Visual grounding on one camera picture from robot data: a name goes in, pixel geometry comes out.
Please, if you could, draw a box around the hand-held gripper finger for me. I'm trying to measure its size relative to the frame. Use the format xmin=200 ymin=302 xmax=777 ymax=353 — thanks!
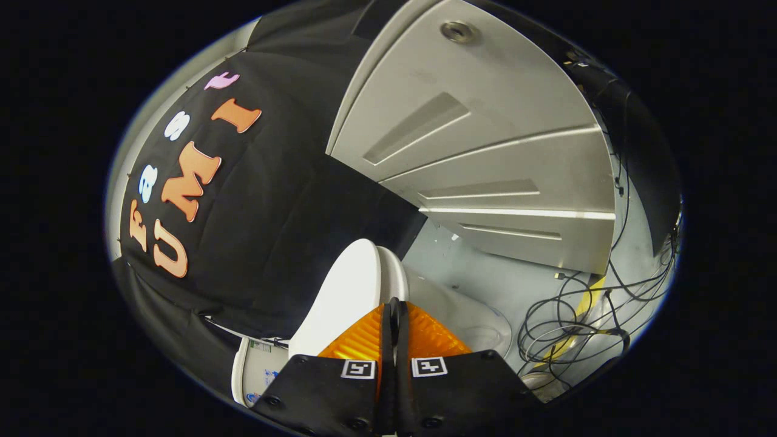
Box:
xmin=395 ymin=297 xmax=545 ymax=437
xmin=251 ymin=297 xmax=397 ymax=437

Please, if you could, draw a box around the white toilet lid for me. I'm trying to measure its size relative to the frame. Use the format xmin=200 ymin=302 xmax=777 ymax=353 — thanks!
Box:
xmin=288 ymin=238 xmax=411 ymax=360

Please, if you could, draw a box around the white toilet bowl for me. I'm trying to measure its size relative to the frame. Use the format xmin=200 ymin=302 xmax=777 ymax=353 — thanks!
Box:
xmin=470 ymin=307 xmax=512 ymax=362

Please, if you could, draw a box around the white toilet tank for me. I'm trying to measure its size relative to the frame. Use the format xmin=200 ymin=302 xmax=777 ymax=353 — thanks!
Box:
xmin=231 ymin=336 xmax=291 ymax=408

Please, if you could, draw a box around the round metal fitting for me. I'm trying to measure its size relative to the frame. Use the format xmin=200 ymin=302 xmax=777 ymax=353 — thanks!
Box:
xmin=520 ymin=370 xmax=569 ymax=403

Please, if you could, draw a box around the black backdrop cloth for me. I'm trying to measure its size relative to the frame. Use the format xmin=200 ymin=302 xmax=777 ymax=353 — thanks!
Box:
xmin=109 ymin=0 xmax=684 ymax=395

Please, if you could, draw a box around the white drawer cabinet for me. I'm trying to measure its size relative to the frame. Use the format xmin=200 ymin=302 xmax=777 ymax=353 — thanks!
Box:
xmin=326 ymin=0 xmax=618 ymax=276

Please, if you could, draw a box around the tangle of black cables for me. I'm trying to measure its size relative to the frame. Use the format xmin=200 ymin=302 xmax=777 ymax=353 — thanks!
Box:
xmin=516 ymin=79 xmax=682 ymax=390

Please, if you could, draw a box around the yellow strap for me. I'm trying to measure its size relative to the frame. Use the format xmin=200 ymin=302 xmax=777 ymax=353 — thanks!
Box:
xmin=537 ymin=274 xmax=608 ymax=368

